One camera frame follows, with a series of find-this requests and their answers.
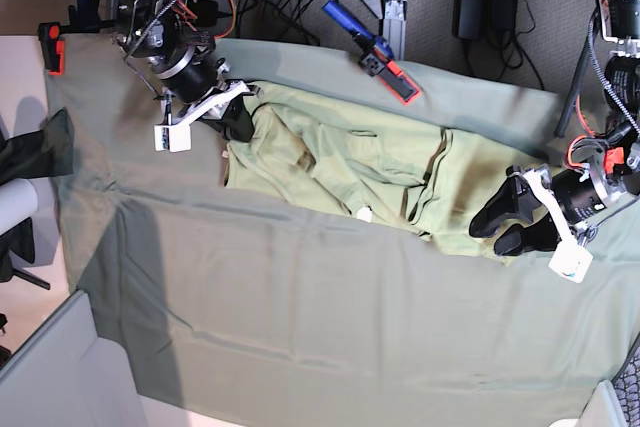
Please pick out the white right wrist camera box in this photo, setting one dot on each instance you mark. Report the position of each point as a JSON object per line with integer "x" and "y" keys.
{"x": 172, "y": 138}

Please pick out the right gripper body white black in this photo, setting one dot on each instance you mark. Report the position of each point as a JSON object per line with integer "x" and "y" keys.
{"x": 211, "y": 107}

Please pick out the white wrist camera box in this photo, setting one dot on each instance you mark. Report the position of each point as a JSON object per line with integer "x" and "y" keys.
{"x": 570, "y": 261}
{"x": 172, "y": 138}

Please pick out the grey white bin corner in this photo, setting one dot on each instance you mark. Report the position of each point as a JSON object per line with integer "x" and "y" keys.
{"x": 65, "y": 374}

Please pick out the white cylinder roll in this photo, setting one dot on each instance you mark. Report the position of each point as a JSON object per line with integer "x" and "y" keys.
{"x": 18, "y": 202}

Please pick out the blue black bar clamp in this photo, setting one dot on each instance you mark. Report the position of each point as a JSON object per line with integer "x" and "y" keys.
{"x": 84, "y": 18}

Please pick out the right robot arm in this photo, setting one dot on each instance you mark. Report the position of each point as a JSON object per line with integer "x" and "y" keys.
{"x": 192, "y": 84}

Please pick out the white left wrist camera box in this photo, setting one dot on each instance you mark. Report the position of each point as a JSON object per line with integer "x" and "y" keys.
{"x": 570, "y": 261}

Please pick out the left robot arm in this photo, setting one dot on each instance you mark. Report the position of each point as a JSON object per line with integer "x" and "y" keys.
{"x": 535, "y": 210}

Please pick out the blue orange clamp on table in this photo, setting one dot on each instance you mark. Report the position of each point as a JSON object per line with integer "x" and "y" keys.
{"x": 377, "y": 59}

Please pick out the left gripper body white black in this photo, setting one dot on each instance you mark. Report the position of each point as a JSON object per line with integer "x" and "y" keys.
{"x": 582, "y": 196}

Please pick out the dark green cloth piece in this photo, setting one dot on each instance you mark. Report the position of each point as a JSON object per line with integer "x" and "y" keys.
{"x": 45, "y": 153}

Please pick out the grey-green table cloth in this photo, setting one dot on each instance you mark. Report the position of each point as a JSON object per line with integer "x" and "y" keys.
{"x": 239, "y": 306}

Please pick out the black power adapter brick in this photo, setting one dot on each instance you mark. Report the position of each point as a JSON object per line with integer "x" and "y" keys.
{"x": 467, "y": 19}

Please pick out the light green T-shirt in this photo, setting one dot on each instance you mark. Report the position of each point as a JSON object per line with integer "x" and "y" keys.
{"x": 347, "y": 159}

